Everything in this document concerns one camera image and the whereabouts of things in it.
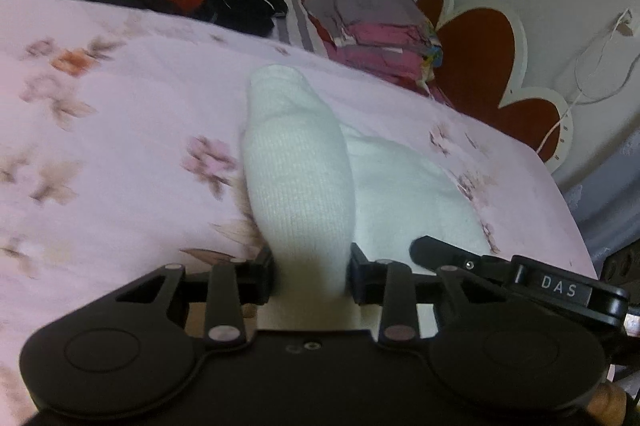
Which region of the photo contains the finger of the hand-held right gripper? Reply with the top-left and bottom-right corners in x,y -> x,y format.
410,235 -> 516,279

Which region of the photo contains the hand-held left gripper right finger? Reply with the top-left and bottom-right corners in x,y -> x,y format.
347,242 -> 481,349

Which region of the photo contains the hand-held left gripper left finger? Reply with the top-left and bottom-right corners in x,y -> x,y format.
115,249 -> 276,349

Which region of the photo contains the white knit sweater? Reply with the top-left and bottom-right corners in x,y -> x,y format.
241,64 -> 493,332

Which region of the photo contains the stack of folded clothes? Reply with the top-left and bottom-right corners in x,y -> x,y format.
302,0 -> 453,107

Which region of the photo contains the person's right hand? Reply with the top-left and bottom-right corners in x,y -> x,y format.
587,383 -> 628,426

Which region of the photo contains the grey lace cloth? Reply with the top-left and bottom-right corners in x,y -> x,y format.
552,51 -> 640,267

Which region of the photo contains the red flower-shaped headboard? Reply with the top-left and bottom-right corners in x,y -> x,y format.
415,0 -> 576,167

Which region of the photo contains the pink floral bed blanket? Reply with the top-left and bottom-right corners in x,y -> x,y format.
0,0 -> 598,426

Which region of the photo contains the striped grey cloth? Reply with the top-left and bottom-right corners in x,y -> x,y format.
275,0 -> 332,54

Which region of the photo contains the white cable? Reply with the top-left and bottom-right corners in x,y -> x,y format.
535,9 -> 640,157

